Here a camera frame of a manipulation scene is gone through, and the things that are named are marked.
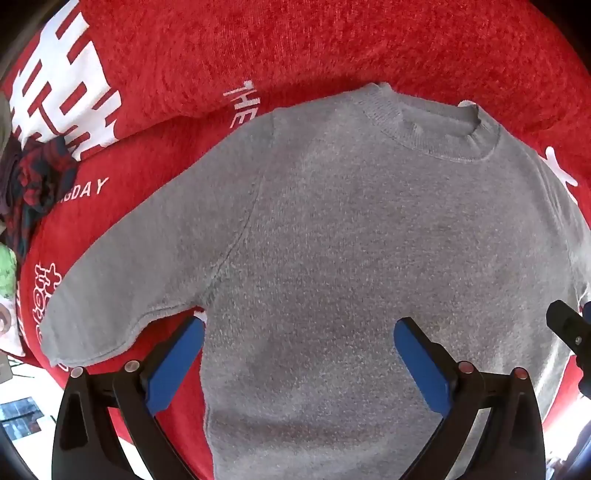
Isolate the grey knit sweater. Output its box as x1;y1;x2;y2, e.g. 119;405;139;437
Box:
39;82;591;480

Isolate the green patterned cloth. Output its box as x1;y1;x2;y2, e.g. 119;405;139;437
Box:
0;244;19;301

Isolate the red navy plaid cloth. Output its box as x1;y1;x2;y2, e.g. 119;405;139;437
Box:
4;136;79;257

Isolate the olive cloth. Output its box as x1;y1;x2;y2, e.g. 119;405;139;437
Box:
0;92;23;155

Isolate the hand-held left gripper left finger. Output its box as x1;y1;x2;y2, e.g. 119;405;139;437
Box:
52;316;205;480

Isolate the white printed cloth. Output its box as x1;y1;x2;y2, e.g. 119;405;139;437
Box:
0;295;28;356

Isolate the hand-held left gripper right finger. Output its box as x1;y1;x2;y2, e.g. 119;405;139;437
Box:
394;316;546;480

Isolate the red printed blanket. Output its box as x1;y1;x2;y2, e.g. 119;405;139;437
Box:
0;0;591;480

